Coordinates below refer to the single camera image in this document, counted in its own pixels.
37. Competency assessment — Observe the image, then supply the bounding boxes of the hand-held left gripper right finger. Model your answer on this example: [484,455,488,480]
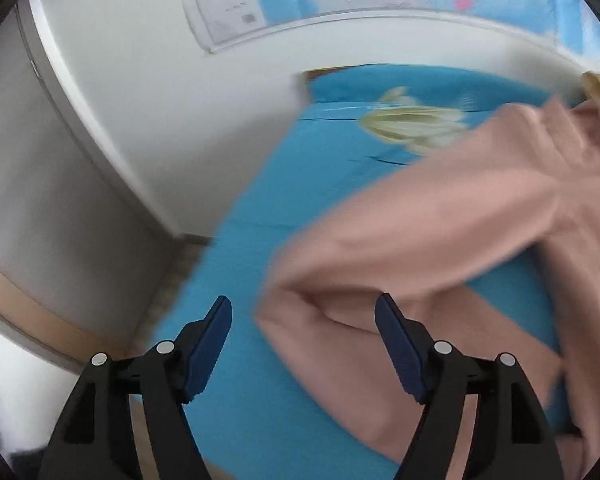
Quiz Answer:
[374,293,565,480]

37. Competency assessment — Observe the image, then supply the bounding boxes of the pink pants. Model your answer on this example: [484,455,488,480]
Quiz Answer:
[254,97,600,480]

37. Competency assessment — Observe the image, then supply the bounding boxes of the wooden bed frame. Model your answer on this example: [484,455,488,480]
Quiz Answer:
[295,69,331,106]

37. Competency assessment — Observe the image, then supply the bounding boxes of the blue floral bed sheet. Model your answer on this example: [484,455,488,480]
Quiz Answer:
[150,63,588,480]

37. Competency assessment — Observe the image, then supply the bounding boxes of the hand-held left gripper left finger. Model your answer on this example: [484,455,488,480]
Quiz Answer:
[38,295,233,480]

